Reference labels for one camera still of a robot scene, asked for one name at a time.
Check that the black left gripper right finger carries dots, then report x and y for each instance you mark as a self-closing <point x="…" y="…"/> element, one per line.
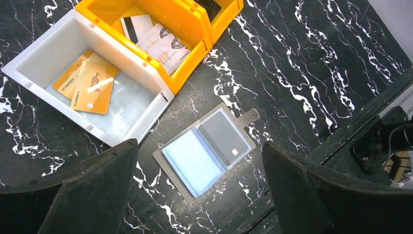
<point x="312" y="199"/>

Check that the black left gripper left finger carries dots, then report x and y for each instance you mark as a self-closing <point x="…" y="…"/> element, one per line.
<point x="86" y="198"/>

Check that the grey card holder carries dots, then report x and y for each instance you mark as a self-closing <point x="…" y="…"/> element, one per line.
<point x="190" y="163"/>

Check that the black card in grey holder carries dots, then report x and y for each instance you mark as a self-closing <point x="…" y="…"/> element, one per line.
<point x="224" y="138"/>

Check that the gold VIP card top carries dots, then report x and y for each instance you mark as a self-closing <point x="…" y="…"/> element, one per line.
<point x="94" y="86"/>

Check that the gold vip card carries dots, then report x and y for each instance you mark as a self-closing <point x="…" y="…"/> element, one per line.
<point x="65" y="84"/>
<point x="94" y="86"/>

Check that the gold VIP card bottom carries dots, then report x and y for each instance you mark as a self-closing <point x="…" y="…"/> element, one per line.
<point x="65" y="84"/>

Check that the white VIP card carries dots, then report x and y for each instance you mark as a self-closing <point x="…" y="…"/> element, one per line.
<point x="165" y="47"/>

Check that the white card with magnetic stripe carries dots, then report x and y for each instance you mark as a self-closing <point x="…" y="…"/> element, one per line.
<point x="136" y="27"/>

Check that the yellow bin with white cards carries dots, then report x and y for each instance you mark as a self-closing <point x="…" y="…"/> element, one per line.
<point x="177" y="16"/>

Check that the yellow bin with black card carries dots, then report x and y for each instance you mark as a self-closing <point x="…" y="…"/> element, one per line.
<point x="230" y="9"/>

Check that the black card in bin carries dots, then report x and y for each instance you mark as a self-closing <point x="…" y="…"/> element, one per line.
<point x="212" y="8"/>

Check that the white plastic bin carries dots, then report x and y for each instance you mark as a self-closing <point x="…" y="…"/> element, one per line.
<point x="139" y="94"/>

